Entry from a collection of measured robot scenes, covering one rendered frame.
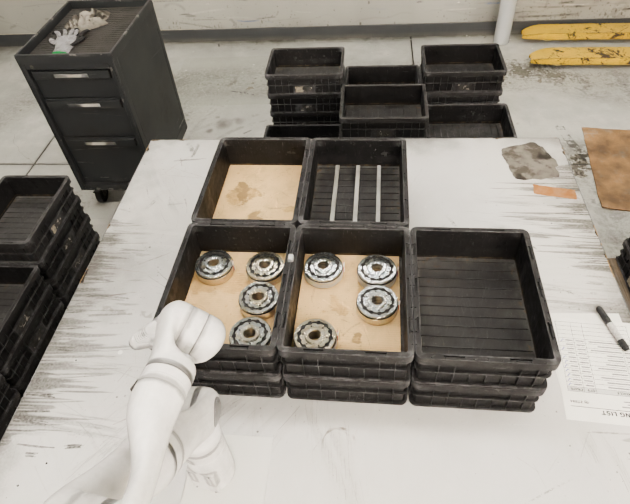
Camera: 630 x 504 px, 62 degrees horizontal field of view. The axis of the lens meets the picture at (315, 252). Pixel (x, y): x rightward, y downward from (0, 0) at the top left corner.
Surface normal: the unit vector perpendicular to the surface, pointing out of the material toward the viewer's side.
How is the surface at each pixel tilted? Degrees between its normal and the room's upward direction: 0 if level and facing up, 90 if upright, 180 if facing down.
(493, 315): 0
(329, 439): 0
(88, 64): 90
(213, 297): 0
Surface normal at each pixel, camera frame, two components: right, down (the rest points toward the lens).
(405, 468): -0.06, -0.68
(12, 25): -0.08, 0.73
